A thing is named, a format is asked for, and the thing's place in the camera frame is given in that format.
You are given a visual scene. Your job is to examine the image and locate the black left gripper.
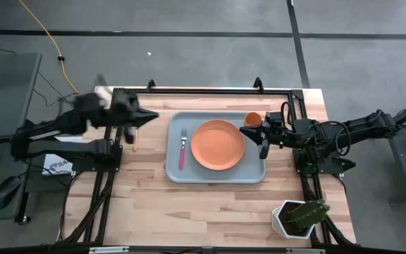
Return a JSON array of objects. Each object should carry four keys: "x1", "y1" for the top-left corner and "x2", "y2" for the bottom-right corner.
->
[{"x1": 109, "y1": 87, "x2": 160, "y2": 144}]

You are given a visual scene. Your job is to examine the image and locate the green cactus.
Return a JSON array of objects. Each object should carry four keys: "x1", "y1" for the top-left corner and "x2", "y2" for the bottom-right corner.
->
[{"x1": 283, "y1": 199, "x2": 331, "y2": 230}]

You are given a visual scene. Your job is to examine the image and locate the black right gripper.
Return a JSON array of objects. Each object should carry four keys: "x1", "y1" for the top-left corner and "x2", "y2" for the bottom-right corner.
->
[{"x1": 239, "y1": 111, "x2": 295, "y2": 159}]

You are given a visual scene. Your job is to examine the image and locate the white hexagonal plant pot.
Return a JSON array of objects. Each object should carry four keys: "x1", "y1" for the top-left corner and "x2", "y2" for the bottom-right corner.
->
[{"x1": 271, "y1": 199, "x2": 316, "y2": 240}]

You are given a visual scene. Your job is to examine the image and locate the thin black floor cable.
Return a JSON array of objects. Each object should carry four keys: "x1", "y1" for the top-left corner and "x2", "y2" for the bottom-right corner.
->
[{"x1": 33, "y1": 70, "x2": 80, "y2": 109}]

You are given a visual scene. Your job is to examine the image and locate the black gantry beam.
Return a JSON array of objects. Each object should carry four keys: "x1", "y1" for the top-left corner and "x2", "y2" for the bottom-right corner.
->
[{"x1": 0, "y1": 242, "x2": 406, "y2": 254}]

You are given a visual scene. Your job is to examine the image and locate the orange plate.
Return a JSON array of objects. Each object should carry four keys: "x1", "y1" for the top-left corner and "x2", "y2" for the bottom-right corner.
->
[{"x1": 190, "y1": 119, "x2": 246, "y2": 171}]

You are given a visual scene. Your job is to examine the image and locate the white printed box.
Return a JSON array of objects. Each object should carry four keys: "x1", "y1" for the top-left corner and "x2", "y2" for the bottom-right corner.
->
[{"x1": 42, "y1": 154, "x2": 75, "y2": 176}]

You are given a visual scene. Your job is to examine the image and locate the orange cup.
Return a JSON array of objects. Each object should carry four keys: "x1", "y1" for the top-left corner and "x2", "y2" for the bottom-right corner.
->
[{"x1": 243, "y1": 111, "x2": 263, "y2": 128}]

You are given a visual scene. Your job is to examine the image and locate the black computer mouse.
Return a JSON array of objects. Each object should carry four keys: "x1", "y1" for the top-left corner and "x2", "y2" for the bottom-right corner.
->
[{"x1": 0, "y1": 175, "x2": 23, "y2": 210}]

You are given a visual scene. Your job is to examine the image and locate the silver metal bracket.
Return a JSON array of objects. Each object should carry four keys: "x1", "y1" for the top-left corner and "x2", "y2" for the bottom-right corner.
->
[
  {"x1": 89, "y1": 246, "x2": 130, "y2": 254},
  {"x1": 285, "y1": 248, "x2": 326, "y2": 254}
]

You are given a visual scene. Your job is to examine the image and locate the fork with pink handle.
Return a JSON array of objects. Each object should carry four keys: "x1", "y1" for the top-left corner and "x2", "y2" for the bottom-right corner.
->
[{"x1": 178, "y1": 127, "x2": 188, "y2": 171}]

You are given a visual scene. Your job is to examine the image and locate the black aluminium table frame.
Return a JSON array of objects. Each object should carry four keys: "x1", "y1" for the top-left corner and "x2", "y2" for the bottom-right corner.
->
[{"x1": 58, "y1": 78, "x2": 357, "y2": 248}]

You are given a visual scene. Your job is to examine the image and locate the yellow floor cable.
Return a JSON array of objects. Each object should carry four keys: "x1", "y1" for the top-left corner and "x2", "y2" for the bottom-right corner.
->
[{"x1": 16, "y1": 0, "x2": 80, "y2": 95}]

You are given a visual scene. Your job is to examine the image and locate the grey plastic tray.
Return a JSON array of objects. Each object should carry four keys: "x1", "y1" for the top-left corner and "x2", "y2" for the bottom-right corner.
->
[{"x1": 164, "y1": 111, "x2": 267, "y2": 185}]

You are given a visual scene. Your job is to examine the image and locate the grey side table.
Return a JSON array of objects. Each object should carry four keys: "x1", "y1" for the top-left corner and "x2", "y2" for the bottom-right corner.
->
[{"x1": 0, "y1": 52, "x2": 42, "y2": 141}]

